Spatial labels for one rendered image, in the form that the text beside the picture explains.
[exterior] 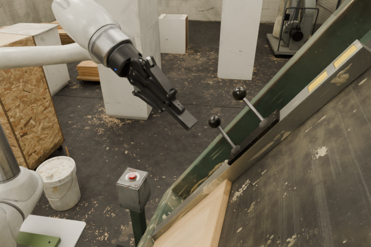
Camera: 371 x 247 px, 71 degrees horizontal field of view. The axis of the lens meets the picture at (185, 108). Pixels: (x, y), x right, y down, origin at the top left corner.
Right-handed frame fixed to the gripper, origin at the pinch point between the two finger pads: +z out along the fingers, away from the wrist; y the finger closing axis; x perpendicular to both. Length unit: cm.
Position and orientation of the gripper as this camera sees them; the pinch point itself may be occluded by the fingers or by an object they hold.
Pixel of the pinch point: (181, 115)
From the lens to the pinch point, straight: 58.0
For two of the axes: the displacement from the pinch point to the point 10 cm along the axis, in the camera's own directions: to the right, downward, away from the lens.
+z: 7.1, 6.9, -1.6
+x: -6.1, 4.9, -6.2
